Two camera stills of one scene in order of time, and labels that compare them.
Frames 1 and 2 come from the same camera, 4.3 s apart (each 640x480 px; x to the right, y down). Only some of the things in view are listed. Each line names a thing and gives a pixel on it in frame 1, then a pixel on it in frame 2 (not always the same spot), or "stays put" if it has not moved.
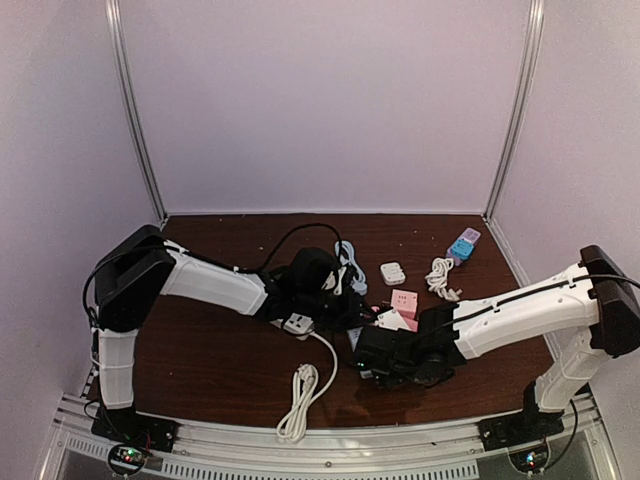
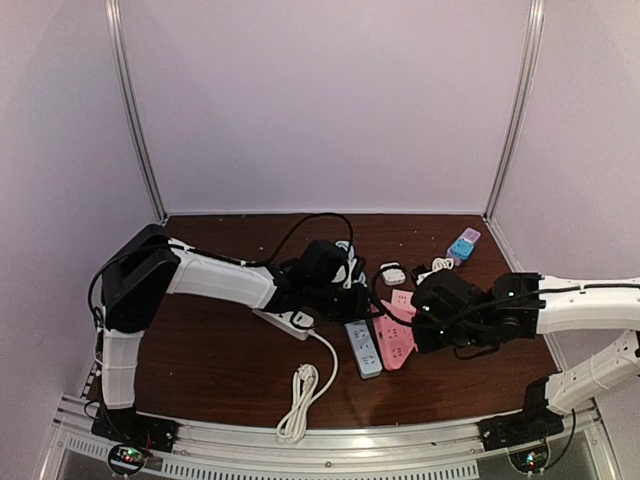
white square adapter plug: (392, 273) stays put
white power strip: (296, 323) stays put
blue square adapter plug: (462, 249) stays put
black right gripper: (393, 381) to (425, 342)
